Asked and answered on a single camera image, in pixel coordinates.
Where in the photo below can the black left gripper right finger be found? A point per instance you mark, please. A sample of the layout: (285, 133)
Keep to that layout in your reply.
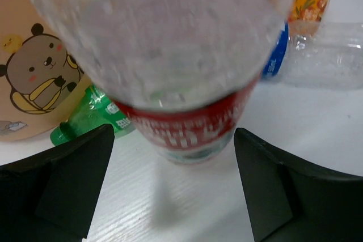
(291, 199)

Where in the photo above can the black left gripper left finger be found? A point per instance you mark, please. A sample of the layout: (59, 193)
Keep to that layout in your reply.
(52, 195)

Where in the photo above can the green plastic soda bottle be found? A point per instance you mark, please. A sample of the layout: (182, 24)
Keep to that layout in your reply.
(94, 110)

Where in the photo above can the clear bottle red label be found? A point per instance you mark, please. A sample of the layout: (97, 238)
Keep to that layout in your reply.
(181, 70)

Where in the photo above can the orange juice bottle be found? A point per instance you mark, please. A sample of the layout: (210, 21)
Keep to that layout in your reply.
(303, 16)

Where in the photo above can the orange capybara plastic bin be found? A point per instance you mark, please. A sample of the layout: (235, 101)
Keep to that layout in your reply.
(41, 83)

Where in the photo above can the clear bottle blue label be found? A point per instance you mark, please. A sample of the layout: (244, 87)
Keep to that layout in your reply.
(319, 55)

